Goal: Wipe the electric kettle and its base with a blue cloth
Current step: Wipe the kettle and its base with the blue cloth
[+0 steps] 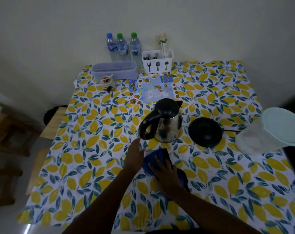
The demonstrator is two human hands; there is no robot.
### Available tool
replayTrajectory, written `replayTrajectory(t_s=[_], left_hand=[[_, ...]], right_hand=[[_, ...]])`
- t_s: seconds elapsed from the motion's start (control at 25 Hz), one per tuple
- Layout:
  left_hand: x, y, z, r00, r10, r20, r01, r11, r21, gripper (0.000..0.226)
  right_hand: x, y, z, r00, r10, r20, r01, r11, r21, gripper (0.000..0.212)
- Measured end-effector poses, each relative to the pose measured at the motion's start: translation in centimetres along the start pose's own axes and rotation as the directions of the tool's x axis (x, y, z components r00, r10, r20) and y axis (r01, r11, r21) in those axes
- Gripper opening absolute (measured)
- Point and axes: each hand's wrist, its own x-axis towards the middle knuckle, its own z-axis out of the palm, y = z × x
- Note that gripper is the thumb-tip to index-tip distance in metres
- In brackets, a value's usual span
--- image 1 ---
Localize small ceramic condiment jar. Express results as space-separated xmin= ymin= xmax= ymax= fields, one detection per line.
xmin=100 ymin=74 xmax=117 ymax=93

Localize person's left forearm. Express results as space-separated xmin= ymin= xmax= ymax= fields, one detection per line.
xmin=62 ymin=169 xmax=138 ymax=234

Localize black round kettle base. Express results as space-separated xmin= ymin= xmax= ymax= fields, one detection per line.
xmin=188 ymin=117 xmax=223 ymax=148

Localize person's right hand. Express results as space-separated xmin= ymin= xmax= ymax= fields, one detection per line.
xmin=149 ymin=156 xmax=184 ymax=198

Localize lemon print tablecloth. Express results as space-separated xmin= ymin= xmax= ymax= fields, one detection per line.
xmin=16 ymin=60 xmax=295 ymax=234

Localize blue food menu leaflet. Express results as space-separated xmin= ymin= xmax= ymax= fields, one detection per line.
xmin=128 ymin=74 xmax=180 ymax=105

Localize dark wooden chair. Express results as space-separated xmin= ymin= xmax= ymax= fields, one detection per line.
xmin=0 ymin=112 xmax=42 ymax=158
xmin=0 ymin=166 xmax=24 ymax=208

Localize green cap water bottle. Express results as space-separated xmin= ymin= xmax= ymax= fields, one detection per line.
xmin=130 ymin=32 xmax=143 ymax=65
xmin=116 ymin=33 xmax=129 ymax=62

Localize steel electric kettle black handle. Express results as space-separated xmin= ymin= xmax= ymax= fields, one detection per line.
xmin=138 ymin=98 xmax=183 ymax=143

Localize bundle of pale chopsticks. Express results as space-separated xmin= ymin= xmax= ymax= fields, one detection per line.
xmin=158 ymin=33 xmax=169 ymax=59

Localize lavender plastic oblong container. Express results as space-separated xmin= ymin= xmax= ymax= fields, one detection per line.
xmin=91 ymin=61 xmax=139 ymax=81

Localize black bag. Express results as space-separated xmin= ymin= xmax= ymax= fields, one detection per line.
xmin=43 ymin=105 xmax=68 ymax=126

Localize blue cleaning cloth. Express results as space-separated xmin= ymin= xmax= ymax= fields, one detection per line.
xmin=141 ymin=148 xmax=190 ymax=193

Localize person's right forearm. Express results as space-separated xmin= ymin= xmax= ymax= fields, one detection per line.
xmin=165 ymin=189 xmax=263 ymax=234

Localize clear plastic pitcher mint lid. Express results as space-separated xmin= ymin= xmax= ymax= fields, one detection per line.
xmin=235 ymin=107 xmax=295 ymax=156

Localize blue cap water bottle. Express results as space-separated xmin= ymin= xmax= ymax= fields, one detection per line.
xmin=106 ymin=33 xmax=119 ymax=62

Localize person's left hand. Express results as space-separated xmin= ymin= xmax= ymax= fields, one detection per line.
xmin=124 ymin=138 xmax=145 ymax=176

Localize white plastic cutlery holder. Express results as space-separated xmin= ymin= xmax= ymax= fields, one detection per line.
xmin=142 ymin=49 xmax=174 ymax=74

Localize light wooden stool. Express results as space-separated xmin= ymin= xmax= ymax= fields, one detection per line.
xmin=26 ymin=148 xmax=51 ymax=196
xmin=40 ymin=106 xmax=68 ymax=140

